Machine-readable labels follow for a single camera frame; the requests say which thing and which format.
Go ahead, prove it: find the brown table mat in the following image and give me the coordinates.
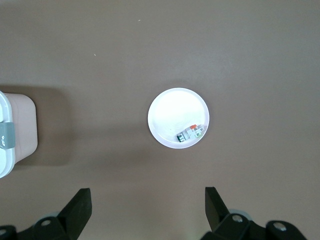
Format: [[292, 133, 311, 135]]
[[0, 0, 320, 240]]

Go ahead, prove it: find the silver green button switch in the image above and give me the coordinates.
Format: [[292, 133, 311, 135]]
[[176, 131, 189, 144]]

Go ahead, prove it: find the grey lunch box clip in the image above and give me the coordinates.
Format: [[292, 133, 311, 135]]
[[0, 122, 15, 149]]

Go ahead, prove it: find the white round plate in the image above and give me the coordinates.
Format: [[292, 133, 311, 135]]
[[147, 87, 211, 150]]

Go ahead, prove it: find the white breaker with orange lever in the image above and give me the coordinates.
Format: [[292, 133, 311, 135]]
[[184, 124, 204, 141]]

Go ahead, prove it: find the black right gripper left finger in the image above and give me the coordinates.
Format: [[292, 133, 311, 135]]
[[15, 187, 92, 240]]

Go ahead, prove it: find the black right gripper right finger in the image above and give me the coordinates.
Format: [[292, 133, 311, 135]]
[[201, 186, 307, 240]]

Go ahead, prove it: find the white pink lunch box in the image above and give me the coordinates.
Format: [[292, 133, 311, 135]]
[[0, 90, 38, 179]]

